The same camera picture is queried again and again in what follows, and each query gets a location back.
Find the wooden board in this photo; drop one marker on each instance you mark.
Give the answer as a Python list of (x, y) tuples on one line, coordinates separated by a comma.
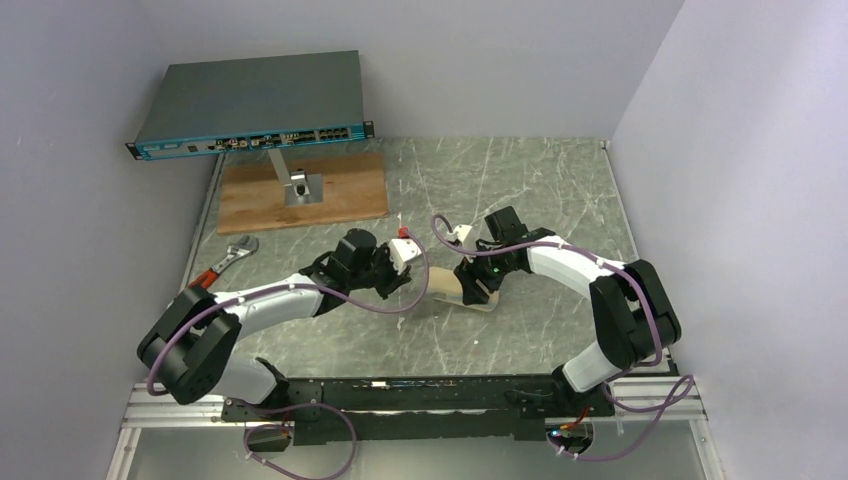
[(342, 188)]

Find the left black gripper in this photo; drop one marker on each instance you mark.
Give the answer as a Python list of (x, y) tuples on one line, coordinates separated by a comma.
[(385, 277)]

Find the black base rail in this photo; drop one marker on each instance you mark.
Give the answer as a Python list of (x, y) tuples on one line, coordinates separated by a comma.
[(521, 407)]

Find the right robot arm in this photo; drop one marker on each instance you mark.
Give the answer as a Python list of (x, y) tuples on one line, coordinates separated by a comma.
[(632, 314)]

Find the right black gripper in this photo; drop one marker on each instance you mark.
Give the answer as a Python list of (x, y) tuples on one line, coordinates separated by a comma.
[(472, 283)]

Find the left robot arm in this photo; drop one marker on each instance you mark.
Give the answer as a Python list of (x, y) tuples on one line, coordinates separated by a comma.
[(189, 350)]

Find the grey network switch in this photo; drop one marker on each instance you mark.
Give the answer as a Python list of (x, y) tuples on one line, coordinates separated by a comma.
[(252, 104)]

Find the red handled adjustable wrench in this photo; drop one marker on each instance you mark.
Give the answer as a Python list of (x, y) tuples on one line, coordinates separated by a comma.
[(246, 246)]

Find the metal stand bracket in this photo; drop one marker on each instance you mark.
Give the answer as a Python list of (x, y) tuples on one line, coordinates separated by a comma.
[(300, 187)]

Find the beige umbrella pouch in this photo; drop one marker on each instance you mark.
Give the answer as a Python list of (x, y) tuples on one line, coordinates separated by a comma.
[(443, 285)]

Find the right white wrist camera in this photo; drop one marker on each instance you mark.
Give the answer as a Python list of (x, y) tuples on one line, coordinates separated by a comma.
[(463, 236)]

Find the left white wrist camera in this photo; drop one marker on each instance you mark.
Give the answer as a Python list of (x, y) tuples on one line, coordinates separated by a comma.
[(403, 251)]

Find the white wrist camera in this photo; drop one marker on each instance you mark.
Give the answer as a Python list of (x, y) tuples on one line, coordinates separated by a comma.
[(463, 236), (403, 251)]

